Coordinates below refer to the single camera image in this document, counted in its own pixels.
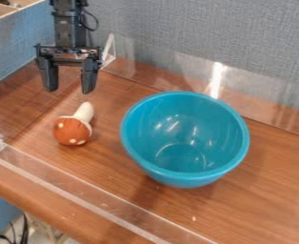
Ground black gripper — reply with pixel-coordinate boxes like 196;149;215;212
35;44;103;94

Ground brown and white toy mushroom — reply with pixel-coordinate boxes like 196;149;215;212
54;102;95;146

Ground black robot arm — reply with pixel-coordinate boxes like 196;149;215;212
36;0;103;93

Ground blue plastic bowl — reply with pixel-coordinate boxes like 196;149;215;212
122;91;251;189

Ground clear acrylic front barrier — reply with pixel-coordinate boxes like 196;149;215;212
0;135;218;244

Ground clear acrylic barrier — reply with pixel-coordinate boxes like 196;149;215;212
0;135;218;244
88;33;299;134

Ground clear acrylic back barrier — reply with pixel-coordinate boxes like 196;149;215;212
88;33;299;134

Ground clear acrylic triangular bracket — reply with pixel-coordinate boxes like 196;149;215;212
102;33;118;67

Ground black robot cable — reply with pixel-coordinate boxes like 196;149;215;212
80;8;100;32

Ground black floor cables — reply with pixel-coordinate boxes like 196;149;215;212
0;213;31;244

